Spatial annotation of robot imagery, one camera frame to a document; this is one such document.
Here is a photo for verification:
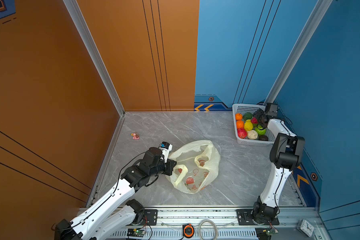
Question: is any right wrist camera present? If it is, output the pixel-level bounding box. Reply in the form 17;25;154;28
265;103;279;118

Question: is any right circuit board module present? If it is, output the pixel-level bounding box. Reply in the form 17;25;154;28
255;228;279;240

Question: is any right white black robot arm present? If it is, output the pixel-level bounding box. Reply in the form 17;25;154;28
251;103;305;225

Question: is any dark brown fruit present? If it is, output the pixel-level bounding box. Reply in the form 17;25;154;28
258;135;269;142

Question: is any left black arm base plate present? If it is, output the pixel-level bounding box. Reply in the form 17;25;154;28
132;209;158;226

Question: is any white desk clock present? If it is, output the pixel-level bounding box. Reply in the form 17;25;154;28
297;219;315;238

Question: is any orange fruit in basket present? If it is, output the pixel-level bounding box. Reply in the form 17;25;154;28
235;113;243;121

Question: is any green fruit in basket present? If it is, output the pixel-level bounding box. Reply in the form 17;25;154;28
243;112;253;121

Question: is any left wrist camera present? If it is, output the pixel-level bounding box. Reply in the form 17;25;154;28
159;142;173;163

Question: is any orange tangerine fruit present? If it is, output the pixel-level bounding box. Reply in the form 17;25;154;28
236;120;245;129

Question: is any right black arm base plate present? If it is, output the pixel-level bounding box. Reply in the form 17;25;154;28
236;209;280;226

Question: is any small pink toy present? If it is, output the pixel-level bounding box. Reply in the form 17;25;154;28
131;133;140;140

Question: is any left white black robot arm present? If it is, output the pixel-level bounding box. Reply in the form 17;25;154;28
54;160;177;240

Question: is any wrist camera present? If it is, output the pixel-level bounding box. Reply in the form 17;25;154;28
265;103;279;118
159;142;173;163

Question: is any cream white fruit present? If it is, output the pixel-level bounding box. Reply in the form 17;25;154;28
247;130;259;140

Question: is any yellow lemon fruit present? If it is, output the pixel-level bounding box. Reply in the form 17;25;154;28
244;122;254;132

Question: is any white coiled cable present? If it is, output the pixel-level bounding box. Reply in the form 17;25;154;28
197;219;219;240

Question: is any printed translucent plastic bag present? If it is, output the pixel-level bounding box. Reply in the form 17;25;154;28
166;140;221;195

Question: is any red peach fruit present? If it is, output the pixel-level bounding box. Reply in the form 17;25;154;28
251;117;258;125

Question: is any orange black tape measure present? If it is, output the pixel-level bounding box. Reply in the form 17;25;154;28
183;224;195;239

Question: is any red apple fruit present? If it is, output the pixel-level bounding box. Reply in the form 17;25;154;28
237;128;248;139

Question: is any left green circuit board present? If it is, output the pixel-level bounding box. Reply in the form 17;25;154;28
126;229;147;240

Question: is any white plastic basket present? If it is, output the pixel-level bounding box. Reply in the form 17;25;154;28
232;104;276;147

